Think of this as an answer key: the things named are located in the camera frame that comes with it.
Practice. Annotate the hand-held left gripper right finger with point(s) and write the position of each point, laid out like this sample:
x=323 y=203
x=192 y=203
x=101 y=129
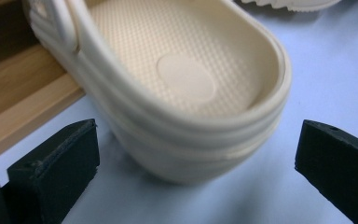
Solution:
x=341 y=165

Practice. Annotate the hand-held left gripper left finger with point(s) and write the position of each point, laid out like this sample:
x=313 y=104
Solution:
x=56 y=168

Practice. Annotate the three-tier wooden shoe rack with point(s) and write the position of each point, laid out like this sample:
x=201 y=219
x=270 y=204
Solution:
x=18 y=93

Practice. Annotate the beige foam clog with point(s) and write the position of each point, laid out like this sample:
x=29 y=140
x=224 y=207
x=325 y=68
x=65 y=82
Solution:
x=183 y=77
x=292 y=3

